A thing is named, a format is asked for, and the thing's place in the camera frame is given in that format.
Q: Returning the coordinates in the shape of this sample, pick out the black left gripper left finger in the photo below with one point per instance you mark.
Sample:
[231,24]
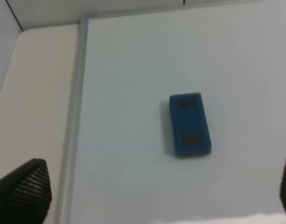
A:
[25,194]

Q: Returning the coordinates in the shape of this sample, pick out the blue whiteboard eraser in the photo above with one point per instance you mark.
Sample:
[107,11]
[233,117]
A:
[190,128]

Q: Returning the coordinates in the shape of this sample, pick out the white framed whiteboard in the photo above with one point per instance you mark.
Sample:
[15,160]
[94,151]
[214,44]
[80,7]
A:
[121,165]

